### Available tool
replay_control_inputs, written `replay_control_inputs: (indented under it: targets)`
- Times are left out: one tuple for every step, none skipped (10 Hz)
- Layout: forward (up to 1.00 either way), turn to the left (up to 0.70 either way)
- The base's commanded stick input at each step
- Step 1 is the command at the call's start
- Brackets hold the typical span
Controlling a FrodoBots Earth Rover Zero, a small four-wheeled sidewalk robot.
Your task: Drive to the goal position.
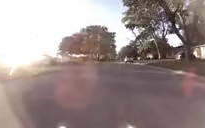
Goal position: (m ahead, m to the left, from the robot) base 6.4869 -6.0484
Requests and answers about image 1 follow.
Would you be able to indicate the tree with pale leaning trunk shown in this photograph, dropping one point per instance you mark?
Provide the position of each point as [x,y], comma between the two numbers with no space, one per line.
[156,50]

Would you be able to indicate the broad leafy tree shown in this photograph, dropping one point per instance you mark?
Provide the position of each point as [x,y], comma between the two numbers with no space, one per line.
[90,43]

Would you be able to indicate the large thick-trunked tree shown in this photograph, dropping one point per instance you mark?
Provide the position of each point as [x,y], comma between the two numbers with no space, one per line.
[187,46]

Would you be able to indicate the parked vehicle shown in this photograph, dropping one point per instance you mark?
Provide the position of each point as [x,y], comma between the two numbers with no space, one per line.
[180,55]

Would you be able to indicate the grey asphalt road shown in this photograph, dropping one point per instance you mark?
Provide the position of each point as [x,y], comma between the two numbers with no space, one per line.
[106,96]

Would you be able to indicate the pale concrete kerb strip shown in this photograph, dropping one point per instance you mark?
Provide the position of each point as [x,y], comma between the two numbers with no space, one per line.
[178,72]

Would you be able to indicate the low house with pale wall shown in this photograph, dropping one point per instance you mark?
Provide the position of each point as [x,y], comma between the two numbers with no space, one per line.
[202,51]

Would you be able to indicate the grass lawn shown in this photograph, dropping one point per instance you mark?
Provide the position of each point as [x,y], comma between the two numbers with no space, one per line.
[193,65]

